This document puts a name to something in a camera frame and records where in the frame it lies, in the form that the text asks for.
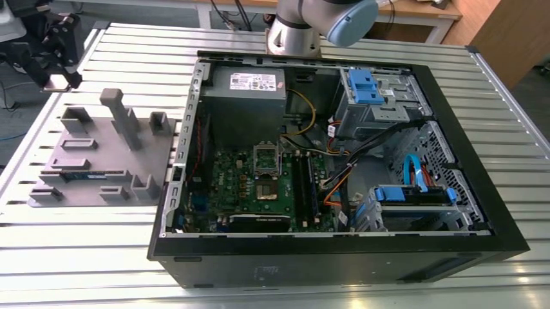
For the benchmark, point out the wooden desk with white frame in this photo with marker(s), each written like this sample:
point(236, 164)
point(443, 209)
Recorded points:
point(430, 13)

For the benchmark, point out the grey parts rack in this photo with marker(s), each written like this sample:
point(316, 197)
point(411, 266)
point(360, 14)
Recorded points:
point(107, 161)

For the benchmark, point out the black graphics card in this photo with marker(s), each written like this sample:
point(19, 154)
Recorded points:
point(262, 222)

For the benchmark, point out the silver disk bay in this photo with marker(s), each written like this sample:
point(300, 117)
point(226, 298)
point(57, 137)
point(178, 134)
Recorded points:
point(418, 208)

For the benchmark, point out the green Dell motherboard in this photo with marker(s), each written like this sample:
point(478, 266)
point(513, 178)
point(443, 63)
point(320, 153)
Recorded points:
point(232, 201)

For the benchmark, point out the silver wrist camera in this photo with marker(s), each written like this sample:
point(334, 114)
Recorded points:
point(11, 25)

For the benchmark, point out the CPU socket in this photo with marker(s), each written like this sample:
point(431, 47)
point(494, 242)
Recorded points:
point(267, 190)

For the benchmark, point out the silver topped CPU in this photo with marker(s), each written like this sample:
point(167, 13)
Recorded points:
point(57, 83)

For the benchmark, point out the black open PC case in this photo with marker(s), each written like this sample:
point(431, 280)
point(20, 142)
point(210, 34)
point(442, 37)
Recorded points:
point(326, 260)

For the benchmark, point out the hard disk in blue carrier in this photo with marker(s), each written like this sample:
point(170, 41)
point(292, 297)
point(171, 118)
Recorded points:
point(392, 194)

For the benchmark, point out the white desk frame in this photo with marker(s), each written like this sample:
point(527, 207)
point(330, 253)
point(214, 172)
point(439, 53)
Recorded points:
point(204, 17)

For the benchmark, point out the black RAM slot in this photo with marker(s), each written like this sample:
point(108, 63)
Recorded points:
point(314, 190)
point(299, 190)

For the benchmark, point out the silver optical drive cage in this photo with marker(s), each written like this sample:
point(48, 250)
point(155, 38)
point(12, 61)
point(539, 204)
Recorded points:
point(388, 112)

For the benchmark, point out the RAM stick with blue label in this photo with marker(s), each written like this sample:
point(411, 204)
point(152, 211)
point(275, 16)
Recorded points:
point(85, 176)

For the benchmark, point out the blue plastic drive latch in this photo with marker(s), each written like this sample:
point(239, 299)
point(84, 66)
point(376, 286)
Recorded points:
point(364, 82)

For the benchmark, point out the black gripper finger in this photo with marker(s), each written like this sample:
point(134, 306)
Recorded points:
point(67, 45)
point(25, 61)

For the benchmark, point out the brown wooden cabinet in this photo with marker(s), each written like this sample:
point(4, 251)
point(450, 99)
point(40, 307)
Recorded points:
point(511, 38)

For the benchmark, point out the silver power supply unit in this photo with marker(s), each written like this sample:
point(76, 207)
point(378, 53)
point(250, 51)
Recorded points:
point(248, 82)

